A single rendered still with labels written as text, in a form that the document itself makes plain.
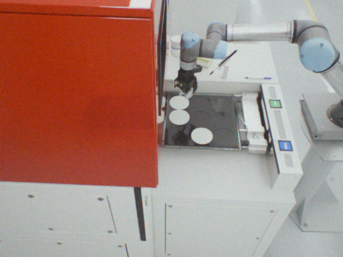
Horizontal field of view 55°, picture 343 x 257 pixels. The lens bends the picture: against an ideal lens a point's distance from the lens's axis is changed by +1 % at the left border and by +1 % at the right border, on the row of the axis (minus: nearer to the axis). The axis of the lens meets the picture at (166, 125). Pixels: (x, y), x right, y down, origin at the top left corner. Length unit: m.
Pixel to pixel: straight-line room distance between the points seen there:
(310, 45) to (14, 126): 1.04
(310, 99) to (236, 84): 0.41
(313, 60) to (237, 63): 0.60
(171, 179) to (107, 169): 0.60
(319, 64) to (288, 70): 2.16
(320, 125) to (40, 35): 1.43
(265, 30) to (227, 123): 0.47
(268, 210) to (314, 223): 0.95
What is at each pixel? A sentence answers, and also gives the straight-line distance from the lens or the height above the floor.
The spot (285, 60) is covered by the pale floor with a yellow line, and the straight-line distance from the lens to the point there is 3.66.
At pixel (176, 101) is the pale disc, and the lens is 1.72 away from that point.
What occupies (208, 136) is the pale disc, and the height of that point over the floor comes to 0.90.
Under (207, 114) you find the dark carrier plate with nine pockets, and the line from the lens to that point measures 1.67.
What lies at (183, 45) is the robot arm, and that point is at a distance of 1.37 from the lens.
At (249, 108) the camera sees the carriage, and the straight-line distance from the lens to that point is 1.76.
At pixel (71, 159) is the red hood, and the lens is 0.95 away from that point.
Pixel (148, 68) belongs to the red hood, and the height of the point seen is 1.69.
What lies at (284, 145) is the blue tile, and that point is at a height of 0.96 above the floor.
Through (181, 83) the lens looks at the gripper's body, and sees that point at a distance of 1.48.
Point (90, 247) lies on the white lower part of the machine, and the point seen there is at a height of 0.73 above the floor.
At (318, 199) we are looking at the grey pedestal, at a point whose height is 0.05.
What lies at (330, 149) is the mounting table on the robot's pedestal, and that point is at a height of 0.82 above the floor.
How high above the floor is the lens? 2.10
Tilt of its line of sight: 49 degrees down
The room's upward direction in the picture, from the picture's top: straight up
